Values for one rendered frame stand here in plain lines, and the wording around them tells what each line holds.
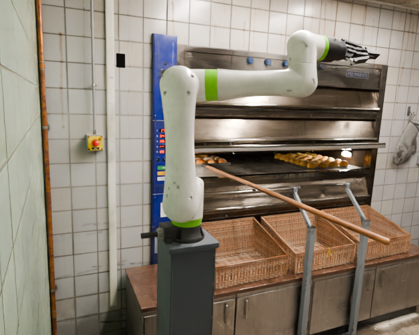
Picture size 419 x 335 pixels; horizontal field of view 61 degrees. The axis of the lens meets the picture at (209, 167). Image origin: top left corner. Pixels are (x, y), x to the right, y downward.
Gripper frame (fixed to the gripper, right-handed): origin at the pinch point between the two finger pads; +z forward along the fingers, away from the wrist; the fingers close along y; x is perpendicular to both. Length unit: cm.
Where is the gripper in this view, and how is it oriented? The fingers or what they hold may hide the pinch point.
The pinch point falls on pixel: (371, 54)
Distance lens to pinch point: 164.6
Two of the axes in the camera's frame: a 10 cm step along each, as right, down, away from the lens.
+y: 2.3, 8.7, -4.4
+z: 9.1, -0.4, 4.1
